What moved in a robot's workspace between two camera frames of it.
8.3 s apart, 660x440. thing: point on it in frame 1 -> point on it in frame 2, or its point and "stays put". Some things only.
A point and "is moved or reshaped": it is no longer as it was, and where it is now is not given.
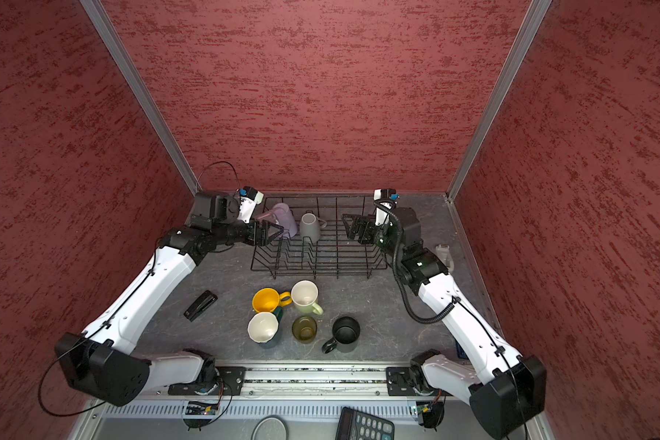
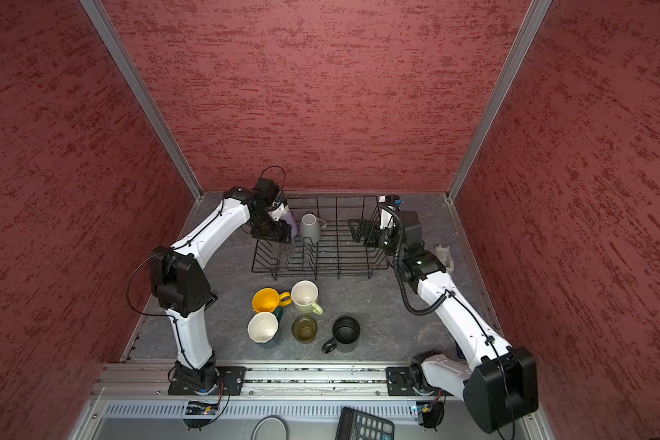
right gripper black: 352,231 stays put
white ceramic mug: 311,225 stays put
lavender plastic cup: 285,219 stays put
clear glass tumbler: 274,230 is moved or reshaped
